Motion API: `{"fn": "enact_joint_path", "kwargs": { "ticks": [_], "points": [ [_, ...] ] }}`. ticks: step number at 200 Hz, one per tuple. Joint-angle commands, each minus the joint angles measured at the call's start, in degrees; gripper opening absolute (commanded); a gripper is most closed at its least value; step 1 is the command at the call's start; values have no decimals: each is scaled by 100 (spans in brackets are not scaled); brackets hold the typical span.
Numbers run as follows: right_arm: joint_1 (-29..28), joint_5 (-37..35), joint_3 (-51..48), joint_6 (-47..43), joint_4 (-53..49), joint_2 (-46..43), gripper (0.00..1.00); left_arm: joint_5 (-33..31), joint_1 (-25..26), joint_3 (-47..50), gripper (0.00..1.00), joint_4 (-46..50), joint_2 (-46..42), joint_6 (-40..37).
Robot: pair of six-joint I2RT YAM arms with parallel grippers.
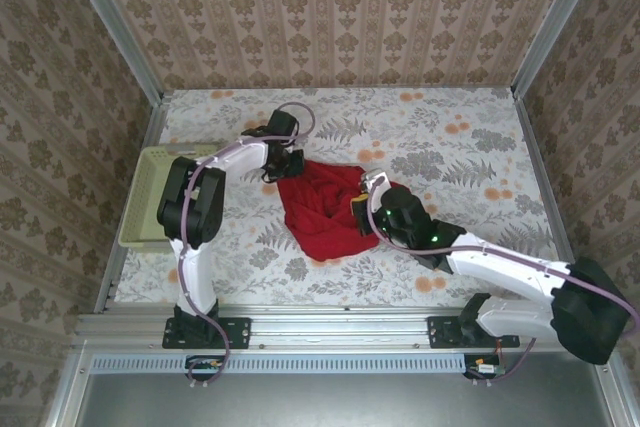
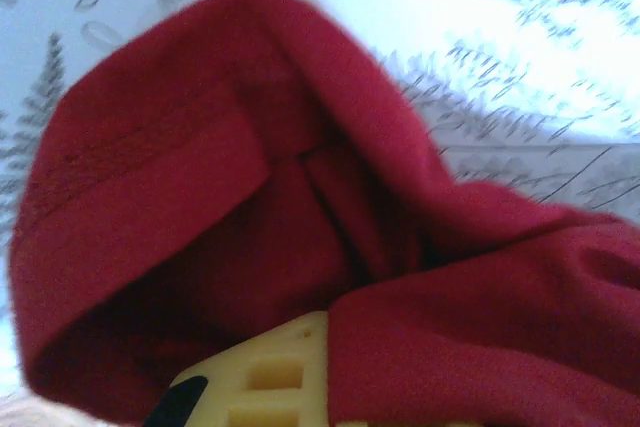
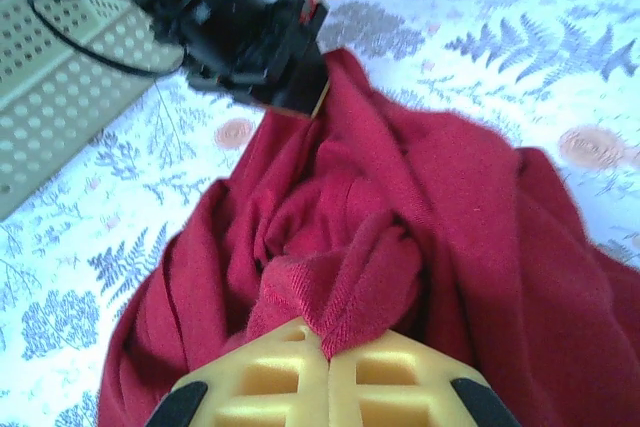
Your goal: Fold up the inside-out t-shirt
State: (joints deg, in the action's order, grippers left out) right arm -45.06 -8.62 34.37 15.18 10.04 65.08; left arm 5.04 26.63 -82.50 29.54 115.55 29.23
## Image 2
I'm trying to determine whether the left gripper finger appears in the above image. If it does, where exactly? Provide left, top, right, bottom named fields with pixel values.
left=143, top=310, right=332, bottom=427

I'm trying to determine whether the red t-shirt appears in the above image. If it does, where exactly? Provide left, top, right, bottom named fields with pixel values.
left=8, top=0, right=640, bottom=427

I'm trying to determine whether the floral tablecloth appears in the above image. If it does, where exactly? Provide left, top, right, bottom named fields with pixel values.
left=0, top=0, right=640, bottom=427

